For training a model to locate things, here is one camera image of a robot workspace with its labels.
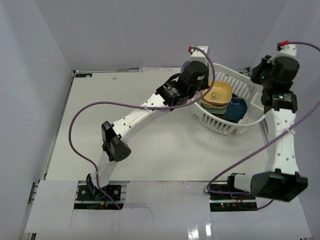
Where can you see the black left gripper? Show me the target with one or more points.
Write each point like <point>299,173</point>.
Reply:
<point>204,83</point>

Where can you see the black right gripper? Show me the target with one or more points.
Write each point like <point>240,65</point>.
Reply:
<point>263,64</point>

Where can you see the purple square panda dish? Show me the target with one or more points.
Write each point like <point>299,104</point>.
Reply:
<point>184,65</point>

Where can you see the yellow square dish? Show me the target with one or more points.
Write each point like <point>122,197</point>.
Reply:
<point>219,95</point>

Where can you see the brown square panda dish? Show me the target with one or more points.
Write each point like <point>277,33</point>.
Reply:
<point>212,106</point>

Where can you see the dark blue leaf plate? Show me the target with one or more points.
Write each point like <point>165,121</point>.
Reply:
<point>235,110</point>

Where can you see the green square panda dish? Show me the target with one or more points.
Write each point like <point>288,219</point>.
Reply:
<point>216,111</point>

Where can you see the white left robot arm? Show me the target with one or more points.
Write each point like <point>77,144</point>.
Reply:
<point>177,91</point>

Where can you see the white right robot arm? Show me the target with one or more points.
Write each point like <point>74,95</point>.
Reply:
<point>281,179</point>

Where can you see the papers at table back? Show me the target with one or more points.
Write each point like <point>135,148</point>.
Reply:
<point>172,70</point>

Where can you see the black label sticker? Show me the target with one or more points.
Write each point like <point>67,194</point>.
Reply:
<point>83,75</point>

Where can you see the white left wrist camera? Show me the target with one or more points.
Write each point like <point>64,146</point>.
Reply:
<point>196,55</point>

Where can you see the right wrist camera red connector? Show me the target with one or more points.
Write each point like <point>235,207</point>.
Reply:
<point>285,49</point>

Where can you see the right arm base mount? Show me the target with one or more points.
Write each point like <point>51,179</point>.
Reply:
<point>223,203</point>

